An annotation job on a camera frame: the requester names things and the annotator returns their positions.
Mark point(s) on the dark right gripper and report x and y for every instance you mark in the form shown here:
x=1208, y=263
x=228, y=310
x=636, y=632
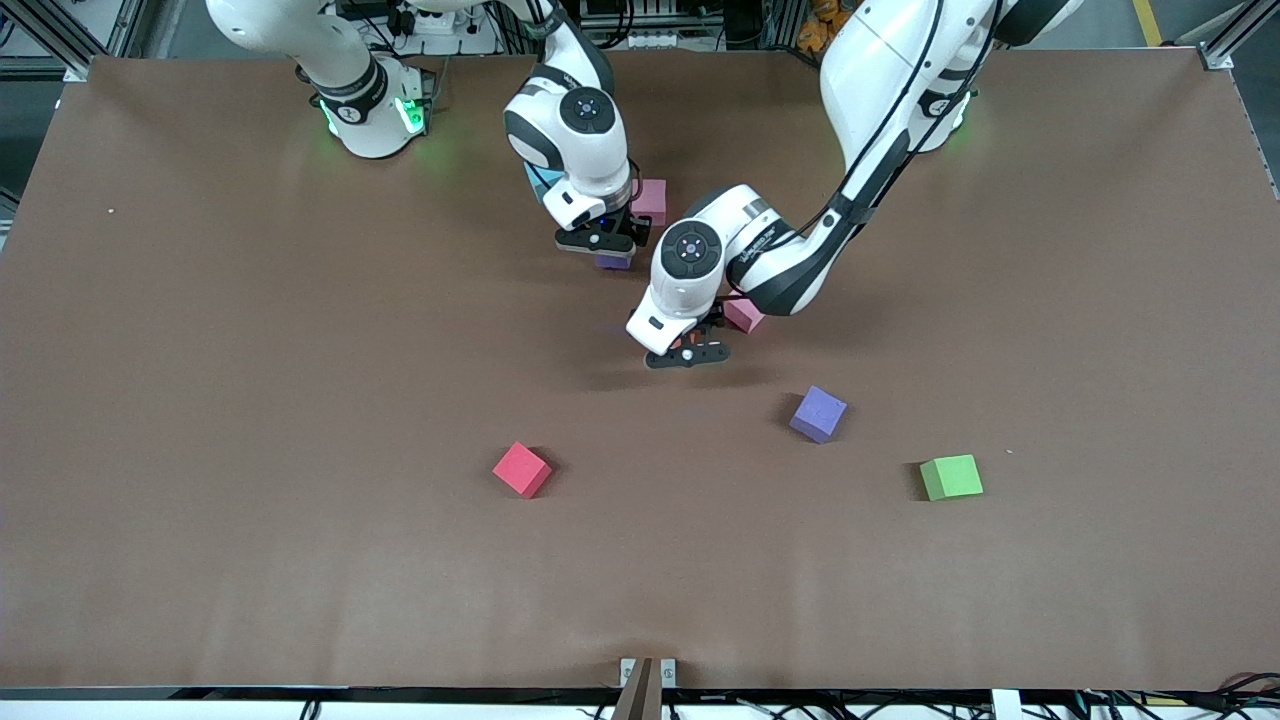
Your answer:
x=634, y=230

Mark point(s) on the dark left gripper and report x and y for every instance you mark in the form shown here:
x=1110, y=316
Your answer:
x=716, y=319

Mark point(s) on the orange foam cube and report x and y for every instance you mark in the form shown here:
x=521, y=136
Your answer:
x=692, y=340

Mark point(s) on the pink foam cube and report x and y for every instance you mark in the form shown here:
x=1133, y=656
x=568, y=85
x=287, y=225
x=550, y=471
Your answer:
x=652, y=198
x=745, y=316

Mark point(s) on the purple foam cube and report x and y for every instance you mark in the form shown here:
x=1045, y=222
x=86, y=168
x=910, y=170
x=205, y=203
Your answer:
x=818, y=415
x=614, y=263

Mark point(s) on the red foam cube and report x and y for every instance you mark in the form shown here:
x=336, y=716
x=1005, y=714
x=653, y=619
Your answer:
x=521, y=470

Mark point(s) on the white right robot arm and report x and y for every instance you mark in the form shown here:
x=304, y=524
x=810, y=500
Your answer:
x=590, y=165

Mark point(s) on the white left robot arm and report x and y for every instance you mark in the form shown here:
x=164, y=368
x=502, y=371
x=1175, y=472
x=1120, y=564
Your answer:
x=880, y=80

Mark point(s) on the teal foam cube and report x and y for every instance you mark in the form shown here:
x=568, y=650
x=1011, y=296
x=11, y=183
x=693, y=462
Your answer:
x=535, y=185

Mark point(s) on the orange snack bags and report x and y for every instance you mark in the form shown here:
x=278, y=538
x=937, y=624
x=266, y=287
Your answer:
x=822, y=30

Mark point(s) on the green foam cube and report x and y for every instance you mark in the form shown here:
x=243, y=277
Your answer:
x=951, y=478

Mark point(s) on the white power strip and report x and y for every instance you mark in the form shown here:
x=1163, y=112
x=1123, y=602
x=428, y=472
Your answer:
x=430, y=20

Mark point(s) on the brown table cover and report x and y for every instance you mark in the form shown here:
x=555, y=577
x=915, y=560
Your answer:
x=200, y=600

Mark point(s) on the metal clamp bracket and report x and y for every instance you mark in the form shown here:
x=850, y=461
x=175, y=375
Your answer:
x=647, y=685

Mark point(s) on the white edge bracket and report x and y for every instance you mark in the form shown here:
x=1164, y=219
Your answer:
x=1007, y=705

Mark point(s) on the aluminium frame post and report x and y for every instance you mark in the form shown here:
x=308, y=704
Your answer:
x=1235, y=45
x=60, y=40

